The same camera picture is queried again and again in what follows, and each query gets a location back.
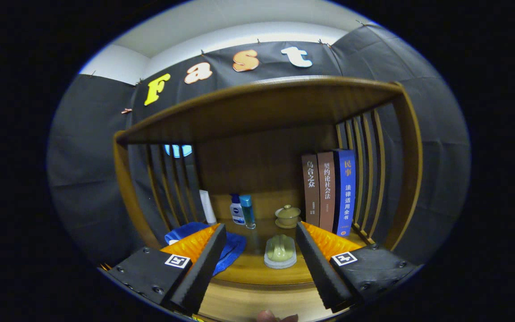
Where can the white lotion bottle blue cap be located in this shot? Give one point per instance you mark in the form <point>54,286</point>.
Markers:
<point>237,212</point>

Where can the white tube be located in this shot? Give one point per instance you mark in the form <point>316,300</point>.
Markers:
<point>207,206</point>

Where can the teal bottle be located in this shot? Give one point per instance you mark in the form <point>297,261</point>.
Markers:
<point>247,212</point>

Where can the black backdrop cloth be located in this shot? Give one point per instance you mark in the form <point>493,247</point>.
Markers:
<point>436,134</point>

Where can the blue book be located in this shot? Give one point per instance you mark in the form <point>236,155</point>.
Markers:
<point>344,192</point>

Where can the reddish brown book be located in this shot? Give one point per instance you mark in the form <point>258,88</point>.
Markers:
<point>326,192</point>

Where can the beige lidded tea cup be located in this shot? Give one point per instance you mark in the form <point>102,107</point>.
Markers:
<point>288,217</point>

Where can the wooden countertop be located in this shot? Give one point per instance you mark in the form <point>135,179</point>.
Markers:
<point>253,270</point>

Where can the dark brown book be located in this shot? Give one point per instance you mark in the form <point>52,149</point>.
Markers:
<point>310,192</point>

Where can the folded blue towel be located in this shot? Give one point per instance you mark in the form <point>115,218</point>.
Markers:
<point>233,250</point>

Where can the wooden cabinet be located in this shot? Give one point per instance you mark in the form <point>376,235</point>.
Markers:
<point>262,107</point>

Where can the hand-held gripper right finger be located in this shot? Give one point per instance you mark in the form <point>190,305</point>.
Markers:
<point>322,273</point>

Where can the white soap dish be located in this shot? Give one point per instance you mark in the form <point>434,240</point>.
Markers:
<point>280,264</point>

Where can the wooden drawer with black knob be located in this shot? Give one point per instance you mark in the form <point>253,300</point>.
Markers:
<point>257,299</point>

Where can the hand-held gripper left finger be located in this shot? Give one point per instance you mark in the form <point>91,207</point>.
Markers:
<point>199,273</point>

